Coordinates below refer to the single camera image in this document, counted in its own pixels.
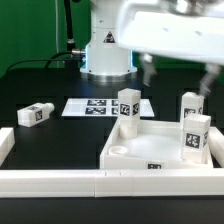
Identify black cable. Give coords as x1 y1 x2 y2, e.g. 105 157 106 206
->
4 50 87 75

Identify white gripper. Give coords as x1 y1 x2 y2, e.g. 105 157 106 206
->
117 0 224 97

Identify white right fence block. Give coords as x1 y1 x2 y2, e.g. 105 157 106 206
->
209 127 224 161

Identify white marker tag sheet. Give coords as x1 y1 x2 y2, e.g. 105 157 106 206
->
61 97 156 118

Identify white square table top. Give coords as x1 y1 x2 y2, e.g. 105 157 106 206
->
100 120 213 169

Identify black cable conduit post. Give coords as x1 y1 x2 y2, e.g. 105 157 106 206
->
63 0 75 51

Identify white left fence block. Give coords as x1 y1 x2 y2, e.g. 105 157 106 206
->
0 127 15 166

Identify white fence block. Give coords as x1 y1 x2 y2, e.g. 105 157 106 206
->
0 127 15 166
209 127 224 161

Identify white front fence bar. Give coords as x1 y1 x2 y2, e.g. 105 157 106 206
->
0 168 224 198

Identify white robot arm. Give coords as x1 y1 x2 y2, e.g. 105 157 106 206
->
81 0 224 96

